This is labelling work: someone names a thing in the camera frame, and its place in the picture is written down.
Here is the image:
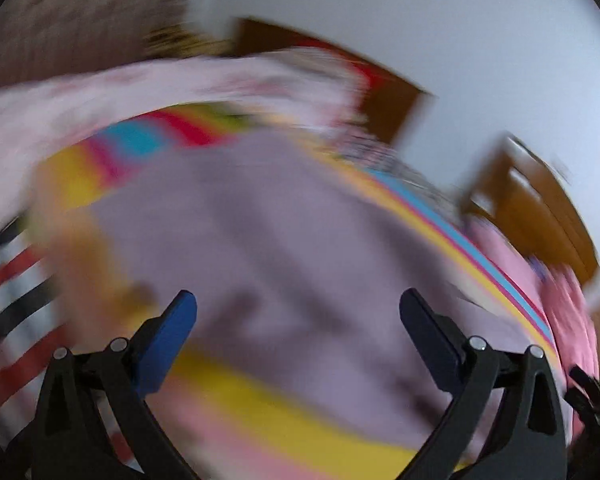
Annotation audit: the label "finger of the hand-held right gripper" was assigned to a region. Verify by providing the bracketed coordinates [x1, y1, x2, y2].
[565, 365, 600, 436]

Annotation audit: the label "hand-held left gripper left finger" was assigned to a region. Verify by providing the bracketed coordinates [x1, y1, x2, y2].
[30, 289, 202, 480]

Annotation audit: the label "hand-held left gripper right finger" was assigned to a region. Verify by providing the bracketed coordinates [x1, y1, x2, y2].
[397, 287, 569, 480]

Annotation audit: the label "purple pants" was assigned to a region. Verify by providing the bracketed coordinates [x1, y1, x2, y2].
[87, 129, 548, 453]

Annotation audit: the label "striped colourful bed sheet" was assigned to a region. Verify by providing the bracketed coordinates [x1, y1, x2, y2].
[0, 102, 567, 480]

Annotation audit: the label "checked red grey cloth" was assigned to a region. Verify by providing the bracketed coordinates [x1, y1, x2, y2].
[0, 217, 63, 461]

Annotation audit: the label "glossy brown wooden headboard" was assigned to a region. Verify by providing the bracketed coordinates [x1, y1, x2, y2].
[459, 134, 600, 288]

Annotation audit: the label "plaid cloth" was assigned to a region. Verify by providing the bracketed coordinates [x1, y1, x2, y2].
[330, 129, 463, 213]

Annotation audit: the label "dark wooden headboard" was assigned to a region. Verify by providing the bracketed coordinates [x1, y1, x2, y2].
[232, 16, 433, 147]

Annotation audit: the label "pink floral quilt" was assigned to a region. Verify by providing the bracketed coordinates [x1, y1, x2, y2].
[0, 52, 373, 241]

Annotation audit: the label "red pillow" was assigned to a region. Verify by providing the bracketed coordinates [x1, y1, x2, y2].
[347, 55, 396, 91]

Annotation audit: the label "yellow black cloth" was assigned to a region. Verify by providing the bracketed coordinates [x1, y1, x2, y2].
[142, 24, 233, 60]

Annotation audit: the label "floral striped curtain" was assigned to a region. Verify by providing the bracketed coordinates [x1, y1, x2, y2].
[0, 0, 218, 92]

